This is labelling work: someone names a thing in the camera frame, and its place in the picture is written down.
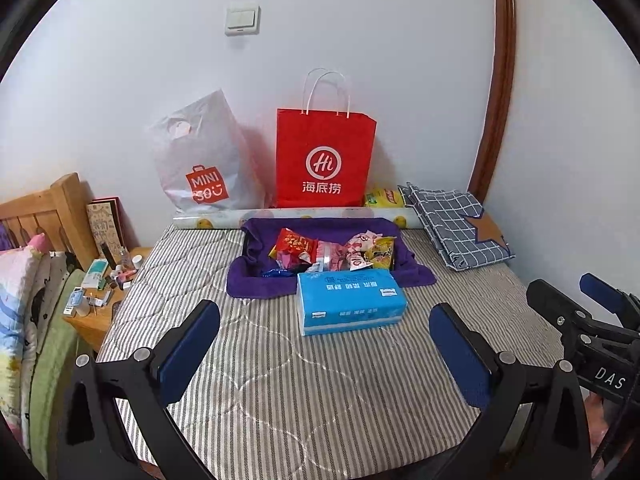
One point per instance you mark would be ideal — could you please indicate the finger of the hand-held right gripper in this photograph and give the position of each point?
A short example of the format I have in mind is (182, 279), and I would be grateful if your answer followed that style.
(610, 295)
(560, 305)

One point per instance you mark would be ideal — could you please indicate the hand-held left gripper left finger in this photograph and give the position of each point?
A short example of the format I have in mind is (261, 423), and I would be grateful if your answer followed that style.
(190, 350)

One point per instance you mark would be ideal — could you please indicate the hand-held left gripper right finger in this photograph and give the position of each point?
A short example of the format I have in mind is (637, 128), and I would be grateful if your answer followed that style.
(460, 355)

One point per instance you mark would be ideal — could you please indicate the pile of snack packets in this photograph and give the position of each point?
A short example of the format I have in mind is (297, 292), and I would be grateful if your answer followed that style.
(245, 249)

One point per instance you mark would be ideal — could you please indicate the blue cookie packet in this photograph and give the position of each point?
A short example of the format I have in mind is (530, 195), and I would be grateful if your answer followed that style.
(277, 273)

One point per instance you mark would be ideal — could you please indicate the yellow black snack packet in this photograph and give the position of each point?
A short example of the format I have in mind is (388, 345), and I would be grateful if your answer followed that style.
(381, 252)

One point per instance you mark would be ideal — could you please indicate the purple towel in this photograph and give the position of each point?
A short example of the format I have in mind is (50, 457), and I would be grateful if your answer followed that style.
(260, 285)

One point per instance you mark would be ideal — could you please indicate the wooden nightstand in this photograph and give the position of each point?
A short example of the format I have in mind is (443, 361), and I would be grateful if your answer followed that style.
(95, 325)

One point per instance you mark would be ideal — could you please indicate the small glass bottle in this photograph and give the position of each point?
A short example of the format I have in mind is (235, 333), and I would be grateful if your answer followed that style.
(123, 260)

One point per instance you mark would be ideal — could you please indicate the white teal box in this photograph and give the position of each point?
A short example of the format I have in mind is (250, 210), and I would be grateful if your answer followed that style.
(95, 274)

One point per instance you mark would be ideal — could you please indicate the small white box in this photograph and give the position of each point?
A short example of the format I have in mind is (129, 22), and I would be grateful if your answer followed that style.
(76, 302)

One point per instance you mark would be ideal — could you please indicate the blue tissue pack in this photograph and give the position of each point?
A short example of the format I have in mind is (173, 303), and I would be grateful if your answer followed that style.
(345, 305)

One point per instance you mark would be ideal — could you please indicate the grey checked pillowcase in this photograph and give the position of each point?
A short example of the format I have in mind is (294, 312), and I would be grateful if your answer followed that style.
(460, 225)

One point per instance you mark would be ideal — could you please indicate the fruit print paper roll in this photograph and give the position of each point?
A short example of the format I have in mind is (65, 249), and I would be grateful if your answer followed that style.
(210, 220)

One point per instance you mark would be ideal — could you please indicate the green blanket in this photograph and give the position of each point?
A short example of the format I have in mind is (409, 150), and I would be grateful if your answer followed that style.
(55, 350)

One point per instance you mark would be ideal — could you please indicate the white pink candy packet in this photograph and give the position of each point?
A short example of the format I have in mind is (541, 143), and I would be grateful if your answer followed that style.
(359, 261)

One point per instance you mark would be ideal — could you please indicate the red snack packet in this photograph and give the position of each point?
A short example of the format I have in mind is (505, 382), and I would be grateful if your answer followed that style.
(295, 245)

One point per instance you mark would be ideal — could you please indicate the patterned book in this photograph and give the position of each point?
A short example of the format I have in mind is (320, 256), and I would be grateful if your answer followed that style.
(102, 230)

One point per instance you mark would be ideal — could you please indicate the pink snack packet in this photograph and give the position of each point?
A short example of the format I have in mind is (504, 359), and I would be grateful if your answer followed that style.
(365, 240)

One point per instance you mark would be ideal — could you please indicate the clear plastic snack packet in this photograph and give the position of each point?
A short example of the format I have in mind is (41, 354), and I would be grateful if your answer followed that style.
(330, 257)

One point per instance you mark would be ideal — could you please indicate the yellow chips bag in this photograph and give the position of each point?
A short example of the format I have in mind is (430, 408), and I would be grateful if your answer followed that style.
(385, 199)

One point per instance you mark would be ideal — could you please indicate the colourful pillow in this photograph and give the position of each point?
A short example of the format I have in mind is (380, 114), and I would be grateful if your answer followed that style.
(20, 310)

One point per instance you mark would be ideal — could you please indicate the wooden headboard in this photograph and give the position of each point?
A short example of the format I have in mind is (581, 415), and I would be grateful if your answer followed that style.
(60, 200)

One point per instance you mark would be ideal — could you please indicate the white plastic bag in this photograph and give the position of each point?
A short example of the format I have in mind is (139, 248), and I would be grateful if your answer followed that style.
(210, 150)

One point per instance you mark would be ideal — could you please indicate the red paper bag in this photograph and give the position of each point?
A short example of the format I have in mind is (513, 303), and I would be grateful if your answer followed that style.
(325, 135)

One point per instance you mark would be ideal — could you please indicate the wooden door frame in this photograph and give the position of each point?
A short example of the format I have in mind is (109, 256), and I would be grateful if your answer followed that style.
(502, 60)

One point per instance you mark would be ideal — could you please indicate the white light switch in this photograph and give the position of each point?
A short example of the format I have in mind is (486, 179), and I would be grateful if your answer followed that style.
(242, 19)

